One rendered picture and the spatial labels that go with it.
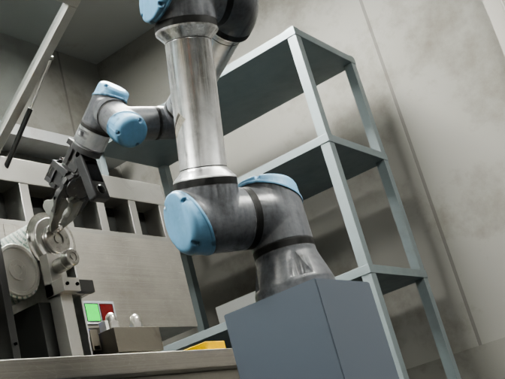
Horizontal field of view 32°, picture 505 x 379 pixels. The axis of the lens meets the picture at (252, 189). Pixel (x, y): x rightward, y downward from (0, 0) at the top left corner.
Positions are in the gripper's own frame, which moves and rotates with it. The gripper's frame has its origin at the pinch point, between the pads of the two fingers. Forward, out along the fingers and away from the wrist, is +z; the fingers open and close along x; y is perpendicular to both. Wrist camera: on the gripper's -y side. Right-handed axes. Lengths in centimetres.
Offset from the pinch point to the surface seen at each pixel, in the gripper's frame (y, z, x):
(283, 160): 46, -18, -142
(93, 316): 16, 34, -43
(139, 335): -19.9, 16.7, -19.5
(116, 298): 21, 31, -55
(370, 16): 86, -85, -214
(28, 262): -2.7, 7.8, 6.7
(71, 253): -9.1, 1.5, 2.4
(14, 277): -6.0, 9.9, 12.0
